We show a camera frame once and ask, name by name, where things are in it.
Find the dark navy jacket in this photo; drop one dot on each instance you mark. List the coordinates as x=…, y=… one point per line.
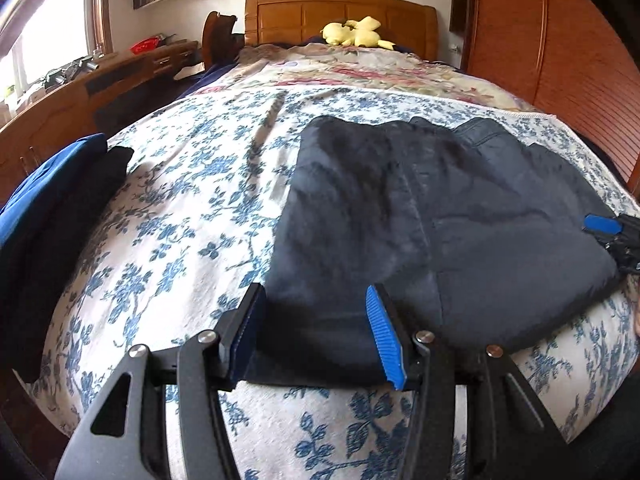
x=375, y=210

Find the yellow plush toy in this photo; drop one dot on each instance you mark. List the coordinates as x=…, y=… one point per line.
x=350, y=35

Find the wooden bed headboard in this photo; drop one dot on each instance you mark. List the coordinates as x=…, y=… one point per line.
x=290, y=20

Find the grey metal desk gadget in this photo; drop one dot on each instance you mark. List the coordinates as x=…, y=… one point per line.
x=65, y=72

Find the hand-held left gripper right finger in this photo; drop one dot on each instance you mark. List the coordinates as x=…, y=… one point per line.
x=385, y=332

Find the blue floral bed sheet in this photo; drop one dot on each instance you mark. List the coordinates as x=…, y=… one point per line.
x=190, y=220

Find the red bowl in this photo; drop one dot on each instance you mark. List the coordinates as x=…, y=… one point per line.
x=146, y=46

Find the folded blue cloth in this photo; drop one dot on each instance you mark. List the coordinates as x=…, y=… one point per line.
x=45, y=180

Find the window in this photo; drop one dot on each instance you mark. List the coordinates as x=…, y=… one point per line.
x=45, y=20

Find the wooden desk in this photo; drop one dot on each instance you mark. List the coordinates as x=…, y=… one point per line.
x=55, y=110

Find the pink floral quilt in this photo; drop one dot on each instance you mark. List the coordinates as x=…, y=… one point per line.
x=380, y=72

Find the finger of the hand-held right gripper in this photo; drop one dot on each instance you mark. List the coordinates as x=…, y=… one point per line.
x=600, y=223

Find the wooden slatted wardrobe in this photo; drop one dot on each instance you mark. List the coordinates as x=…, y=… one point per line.
x=550, y=35

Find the folded black cloth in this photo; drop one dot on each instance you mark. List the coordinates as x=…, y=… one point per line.
x=55, y=250

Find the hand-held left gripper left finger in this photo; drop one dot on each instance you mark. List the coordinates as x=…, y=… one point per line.
x=245, y=322

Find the wooden chair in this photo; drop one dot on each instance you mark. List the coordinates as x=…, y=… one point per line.
x=220, y=40

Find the navy blanket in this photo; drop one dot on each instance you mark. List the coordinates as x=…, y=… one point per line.
x=210, y=77

